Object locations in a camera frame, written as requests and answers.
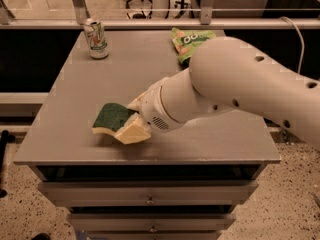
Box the grey drawer cabinet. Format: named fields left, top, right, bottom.
left=14, top=31, right=280, bottom=240

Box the white cable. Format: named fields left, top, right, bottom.
left=279, top=15, right=306, bottom=75

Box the white soda can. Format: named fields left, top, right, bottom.
left=84, top=18, right=109, bottom=59

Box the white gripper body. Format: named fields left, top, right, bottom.
left=139, top=77, right=183, bottom=133

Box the upper grey drawer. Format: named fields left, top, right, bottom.
left=39, top=180, right=258, bottom=207

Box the lower grey drawer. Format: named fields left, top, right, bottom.
left=68, top=214, right=235, bottom=233

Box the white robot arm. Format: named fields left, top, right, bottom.
left=128, top=37, right=320, bottom=149

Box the grey drawer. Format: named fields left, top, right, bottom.
left=68, top=214, right=235, bottom=233
left=39, top=180, right=258, bottom=207

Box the green and yellow sponge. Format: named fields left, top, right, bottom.
left=92, top=103, right=136, bottom=136

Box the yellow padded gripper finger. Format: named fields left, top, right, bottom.
left=127, top=93, right=145, bottom=112
left=115, top=121, right=151, bottom=145

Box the metal railing with glass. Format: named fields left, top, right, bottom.
left=0, top=0, right=320, bottom=30

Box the green rice chip bag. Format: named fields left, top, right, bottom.
left=171, top=28, right=216, bottom=65

